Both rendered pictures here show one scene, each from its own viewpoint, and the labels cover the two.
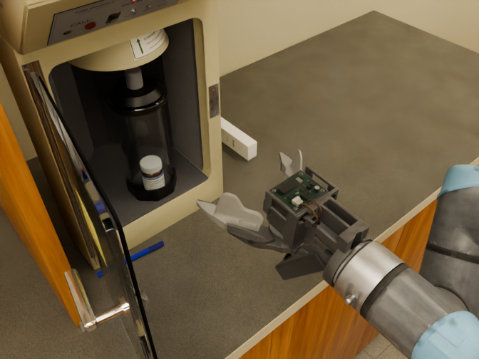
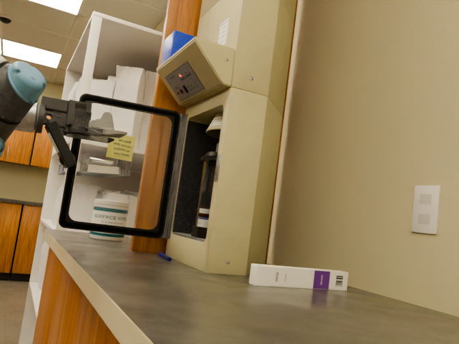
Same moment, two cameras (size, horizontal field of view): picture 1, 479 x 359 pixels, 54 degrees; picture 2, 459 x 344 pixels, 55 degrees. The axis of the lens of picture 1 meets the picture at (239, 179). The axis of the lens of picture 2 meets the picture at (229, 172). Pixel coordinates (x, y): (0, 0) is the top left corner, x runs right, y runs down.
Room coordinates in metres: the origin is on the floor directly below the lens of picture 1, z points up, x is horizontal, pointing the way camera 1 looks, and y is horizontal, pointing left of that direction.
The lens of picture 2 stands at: (1.02, -1.02, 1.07)
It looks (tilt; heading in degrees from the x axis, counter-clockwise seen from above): 6 degrees up; 104
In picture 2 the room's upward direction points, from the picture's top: 7 degrees clockwise
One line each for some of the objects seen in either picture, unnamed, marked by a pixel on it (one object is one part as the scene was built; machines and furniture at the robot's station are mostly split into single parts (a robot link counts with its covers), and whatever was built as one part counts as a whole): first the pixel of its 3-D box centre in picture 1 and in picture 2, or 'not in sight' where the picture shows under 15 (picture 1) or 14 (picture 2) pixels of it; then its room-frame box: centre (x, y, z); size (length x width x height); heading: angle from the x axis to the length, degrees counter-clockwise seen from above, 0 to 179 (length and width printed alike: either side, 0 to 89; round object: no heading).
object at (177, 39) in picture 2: not in sight; (182, 53); (0.52, 0.20, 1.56); 0.10 x 0.10 x 0.09; 40
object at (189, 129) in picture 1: (112, 103); (234, 179); (0.73, 0.24, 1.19); 0.26 x 0.24 x 0.35; 130
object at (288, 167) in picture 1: (295, 167); (107, 123); (0.47, -0.08, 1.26); 0.09 x 0.03 x 0.06; 4
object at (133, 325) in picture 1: (100, 248); (122, 166); (0.39, 0.19, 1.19); 0.30 x 0.01 x 0.40; 30
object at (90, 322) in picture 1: (94, 294); not in sight; (0.31, 0.18, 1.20); 0.10 x 0.05 x 0.03; 30
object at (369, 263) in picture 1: (364, 276); (28, 116); (0.30, -0.14, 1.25); 0.08 x 0.05 x 0.08; 130
